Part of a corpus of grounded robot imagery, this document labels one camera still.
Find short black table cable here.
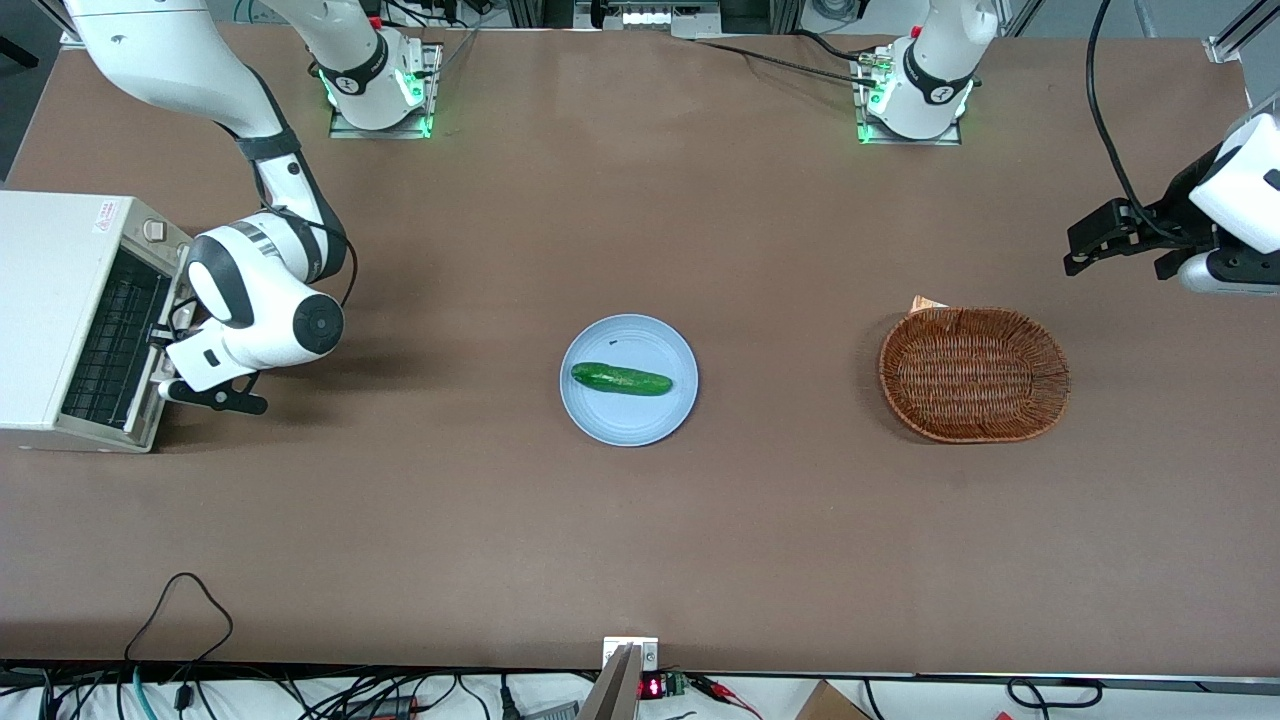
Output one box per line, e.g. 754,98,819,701
792,28,869,65

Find small metal bracket plate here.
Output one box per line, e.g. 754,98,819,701
603,637,661,673

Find black flat coiled cable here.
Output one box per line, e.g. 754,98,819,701
1005,678,1104,710

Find green cucumber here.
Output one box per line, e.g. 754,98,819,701
571,362,674,398

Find brown cardboard box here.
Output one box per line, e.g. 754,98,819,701
795,680,873,720

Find white toaster oven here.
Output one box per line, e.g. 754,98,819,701
0,190,196,454

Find brown wicker basket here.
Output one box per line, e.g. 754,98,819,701
878,306,1072,444

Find oven wire rack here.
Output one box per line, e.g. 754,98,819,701
60,250,173,429

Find silver box with lights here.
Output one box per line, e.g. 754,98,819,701
575,0,721,37

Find black power adapter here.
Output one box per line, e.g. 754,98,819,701
345,695,421,720

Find red alligator clips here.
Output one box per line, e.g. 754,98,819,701
690,676,763,717

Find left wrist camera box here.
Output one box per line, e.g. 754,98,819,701
1178,248,1280,297

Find light blue plate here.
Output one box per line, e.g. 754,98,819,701
559,314,700,448

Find oven glass door with handle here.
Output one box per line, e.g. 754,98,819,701
125,262,199,453

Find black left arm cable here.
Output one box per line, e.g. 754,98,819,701
1085,0,1171,243

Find aluminium frame profile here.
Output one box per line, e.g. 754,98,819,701
1205,0,1280,66

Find long black table cable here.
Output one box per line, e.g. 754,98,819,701
690,38,883,89

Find grey metal bar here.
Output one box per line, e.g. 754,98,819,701
578,645,643,720

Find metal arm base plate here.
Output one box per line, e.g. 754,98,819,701
328,42,443,140
853,48,964,147

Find black looped cable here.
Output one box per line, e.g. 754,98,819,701
124,572,235,663

